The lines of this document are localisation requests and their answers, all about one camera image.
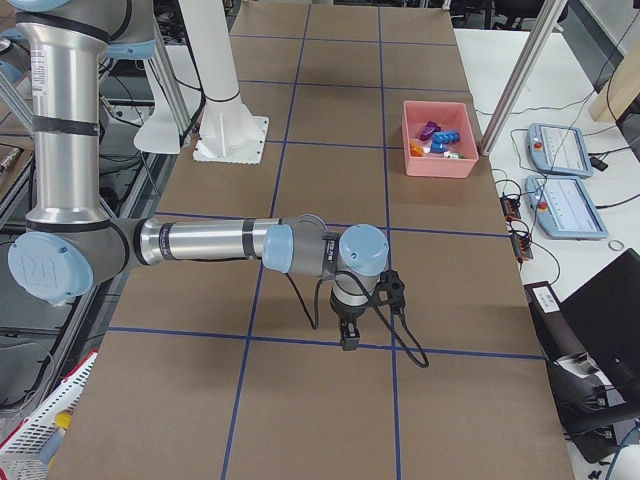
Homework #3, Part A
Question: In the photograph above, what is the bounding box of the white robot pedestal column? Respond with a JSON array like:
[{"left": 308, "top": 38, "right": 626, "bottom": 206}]
[{"left": 179, "top": 0, "right": 269, "bottom": 165}]

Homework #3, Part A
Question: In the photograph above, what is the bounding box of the grey usb hub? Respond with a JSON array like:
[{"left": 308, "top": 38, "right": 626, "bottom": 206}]
[
  {"left": 500, "top": 195, "right": 521, "bottom": 222},
  {"left": 510, "top": 233, "right": 533, "bottom": 264}
]

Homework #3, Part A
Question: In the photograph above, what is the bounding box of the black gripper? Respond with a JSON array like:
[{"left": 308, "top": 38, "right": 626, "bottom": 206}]
[{"left": 330, "top": 298, "right": 369, "bottom": 351}]

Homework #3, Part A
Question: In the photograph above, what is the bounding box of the long blue block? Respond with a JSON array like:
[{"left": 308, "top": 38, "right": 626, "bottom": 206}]
[{"left": 431, "top": 130, "right": 460, "bottom": 144}]

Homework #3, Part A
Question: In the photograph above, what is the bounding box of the upper grey usb hub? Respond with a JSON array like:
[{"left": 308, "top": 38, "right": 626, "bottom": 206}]
[{"left": 500, "top": 195, "right": 521, "bottom": 222}]

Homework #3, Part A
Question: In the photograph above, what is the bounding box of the green double block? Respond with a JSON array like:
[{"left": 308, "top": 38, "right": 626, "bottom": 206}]
[{"left": 443, "top": 151, "right": 467, "bottom": 160}]

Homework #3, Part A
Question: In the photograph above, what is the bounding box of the lower teach pendant tablet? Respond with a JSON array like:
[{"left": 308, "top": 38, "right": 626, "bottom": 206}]
[{"left": 525, "top": 175, "right": 609, "bottom": 240}]

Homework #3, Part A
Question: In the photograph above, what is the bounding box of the purple sloped block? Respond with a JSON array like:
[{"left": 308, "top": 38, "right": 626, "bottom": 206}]
[{"left": 418, "top": 121, "right": 441, "bottom": 142}]

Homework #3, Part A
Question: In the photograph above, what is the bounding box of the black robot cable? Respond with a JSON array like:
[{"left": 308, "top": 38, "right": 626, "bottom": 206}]
[{"left": 284, "top": 272, "right": 431, "bottom": 370}]

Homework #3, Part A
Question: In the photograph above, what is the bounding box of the upper teach pendant tablet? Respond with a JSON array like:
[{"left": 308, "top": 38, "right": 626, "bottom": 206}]
[{"left": 527, "top": 123, "right": 593, "bottom": 178}]

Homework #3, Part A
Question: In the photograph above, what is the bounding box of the lower grey usb hub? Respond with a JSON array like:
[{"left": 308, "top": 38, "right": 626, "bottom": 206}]
[{"left": 510, "top": 233, "right": 533, "bottom": 264}]

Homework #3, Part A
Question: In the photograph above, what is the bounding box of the teach pendant tablet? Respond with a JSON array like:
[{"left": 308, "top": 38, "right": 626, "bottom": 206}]
[
  {"left": 525, "top": 175, "right": 609, "bottom": 240},
  {"left": 527, "top": 123, "right": 593, "bottom": 178}
]

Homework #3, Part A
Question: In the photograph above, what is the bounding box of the small blue block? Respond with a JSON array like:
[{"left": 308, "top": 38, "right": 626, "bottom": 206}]
[{"left": 430, "top": 142, "right": 449, "bottom": 154}]

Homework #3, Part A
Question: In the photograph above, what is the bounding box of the orange sloped block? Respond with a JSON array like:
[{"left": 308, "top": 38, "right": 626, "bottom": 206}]
[{"left": 409, "top": 142, "right": 425, "bottom": 157}]

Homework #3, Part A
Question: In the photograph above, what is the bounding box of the pink plastic box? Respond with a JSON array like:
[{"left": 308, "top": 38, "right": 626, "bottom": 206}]
[{"left": 402, "top": 100, "right": 479, "bottom": 179}]

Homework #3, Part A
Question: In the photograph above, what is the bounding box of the aluminium frame post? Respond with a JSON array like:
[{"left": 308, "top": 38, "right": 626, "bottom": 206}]
[{"left": 479, "top": 0, "right": 568, "bottom": 156}]

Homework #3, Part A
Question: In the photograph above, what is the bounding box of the black laptop computer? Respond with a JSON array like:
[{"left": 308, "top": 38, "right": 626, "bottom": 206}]
[{"left": 524, "top": 249, "right": 639, "bottom": 463}]

